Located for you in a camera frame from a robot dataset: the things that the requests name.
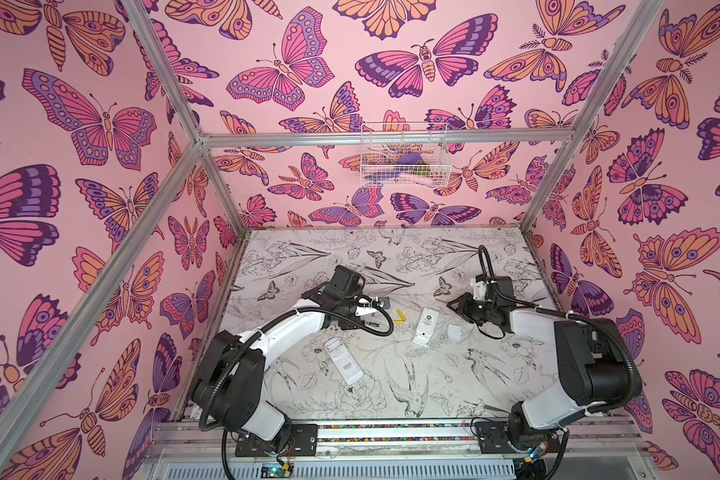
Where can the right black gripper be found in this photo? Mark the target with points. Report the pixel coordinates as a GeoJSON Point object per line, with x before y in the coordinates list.
{"type": "Point", "coordinates": [465, 306]}

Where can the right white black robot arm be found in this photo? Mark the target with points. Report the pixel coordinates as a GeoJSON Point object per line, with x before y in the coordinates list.
{"type": "Point", "coordinates": [596, 371]}

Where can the purple item in basket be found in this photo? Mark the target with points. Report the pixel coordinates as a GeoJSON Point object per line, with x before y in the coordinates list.
{"type": "Point", "coordinates": [409, 161]}

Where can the white wire basket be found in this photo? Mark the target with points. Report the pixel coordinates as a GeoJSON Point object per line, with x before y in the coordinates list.
{"type": "Point", "coordinates": [380, 150]}

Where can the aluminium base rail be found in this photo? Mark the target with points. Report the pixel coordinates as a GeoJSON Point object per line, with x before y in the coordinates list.
{"type": "Point", "coordinates": [598, 448]}

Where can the white remote control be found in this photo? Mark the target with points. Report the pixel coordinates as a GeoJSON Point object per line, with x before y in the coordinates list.
{"type": "Point", "coordinates": [426, 327]}

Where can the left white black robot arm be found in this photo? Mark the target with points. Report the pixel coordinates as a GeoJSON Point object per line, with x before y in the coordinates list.
{"type": "Point", "coordinates": [228, 384]}

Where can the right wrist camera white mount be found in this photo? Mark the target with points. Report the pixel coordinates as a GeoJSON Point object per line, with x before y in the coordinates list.
{"type": "Point", "coordinates": [479, 289]}

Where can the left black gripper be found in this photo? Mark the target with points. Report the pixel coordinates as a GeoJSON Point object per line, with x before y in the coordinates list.
{"type": "Point", "coordinates": [352, 322]}

